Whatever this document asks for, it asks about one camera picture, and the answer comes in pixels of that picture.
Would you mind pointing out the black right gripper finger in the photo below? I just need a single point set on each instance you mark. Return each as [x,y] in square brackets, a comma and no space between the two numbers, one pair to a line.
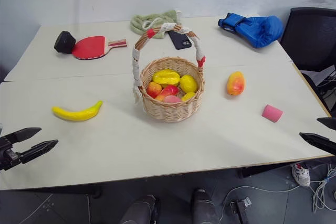
[321,142]
[328,123]

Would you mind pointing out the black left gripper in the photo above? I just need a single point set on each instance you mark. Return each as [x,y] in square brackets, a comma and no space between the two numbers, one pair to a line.
[8,155]

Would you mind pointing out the white sneaker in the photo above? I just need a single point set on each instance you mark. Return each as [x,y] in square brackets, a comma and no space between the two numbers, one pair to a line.
[301,175]

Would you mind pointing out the yellow banana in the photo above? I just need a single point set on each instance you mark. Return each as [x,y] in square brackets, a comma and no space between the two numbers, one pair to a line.
[76,115]

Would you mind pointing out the pink cylinder roll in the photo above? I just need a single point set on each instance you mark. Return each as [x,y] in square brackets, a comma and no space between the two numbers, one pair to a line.
[271,113]

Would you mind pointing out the black table foot bar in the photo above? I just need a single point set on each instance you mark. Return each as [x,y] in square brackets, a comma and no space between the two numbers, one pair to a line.
[262,171]

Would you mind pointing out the black office chair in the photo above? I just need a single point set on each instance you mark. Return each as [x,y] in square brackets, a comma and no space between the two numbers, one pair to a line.
[312,37]

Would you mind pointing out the orange yellow mango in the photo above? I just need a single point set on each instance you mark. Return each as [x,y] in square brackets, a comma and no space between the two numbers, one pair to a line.
[235,83]

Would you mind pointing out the black round pouch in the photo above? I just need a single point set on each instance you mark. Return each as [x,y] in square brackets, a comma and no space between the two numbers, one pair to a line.
[64,42]

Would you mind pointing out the red table tennis paddle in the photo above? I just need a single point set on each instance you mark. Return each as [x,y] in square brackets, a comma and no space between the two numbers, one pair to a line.
[89,47]

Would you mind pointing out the blue boxing glove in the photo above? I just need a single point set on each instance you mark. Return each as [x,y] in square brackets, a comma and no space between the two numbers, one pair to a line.
[260,28]

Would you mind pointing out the dark rounded shape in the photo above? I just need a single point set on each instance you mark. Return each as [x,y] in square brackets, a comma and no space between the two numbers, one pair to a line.
[141,211]
[204,207]

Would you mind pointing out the small red orange peach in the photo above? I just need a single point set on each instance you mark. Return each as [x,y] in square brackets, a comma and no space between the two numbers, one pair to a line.
[153,89]

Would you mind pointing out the small yellow lemon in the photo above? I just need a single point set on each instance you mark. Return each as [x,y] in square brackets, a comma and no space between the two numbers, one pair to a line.
[187,96]

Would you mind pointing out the large yellow lemon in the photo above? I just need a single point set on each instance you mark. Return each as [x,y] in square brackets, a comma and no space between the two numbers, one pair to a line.
[188,83]

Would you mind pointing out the pink peach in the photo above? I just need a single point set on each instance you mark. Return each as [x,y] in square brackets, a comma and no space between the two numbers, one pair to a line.
[172,99]

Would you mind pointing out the red yellow mango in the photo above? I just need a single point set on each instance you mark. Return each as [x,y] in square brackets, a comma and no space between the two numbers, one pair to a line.
[169,90]

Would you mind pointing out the yellow starfruit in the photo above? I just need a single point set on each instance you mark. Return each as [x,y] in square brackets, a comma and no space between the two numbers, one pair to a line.
[165,77]

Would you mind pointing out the green towel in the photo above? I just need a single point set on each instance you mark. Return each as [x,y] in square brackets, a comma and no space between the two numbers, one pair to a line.
[139,23]

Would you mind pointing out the black smartphone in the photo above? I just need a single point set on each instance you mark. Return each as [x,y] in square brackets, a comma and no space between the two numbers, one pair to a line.
[181,41]

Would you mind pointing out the black caster bracket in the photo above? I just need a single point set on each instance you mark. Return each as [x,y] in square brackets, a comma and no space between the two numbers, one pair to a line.
[239,209]

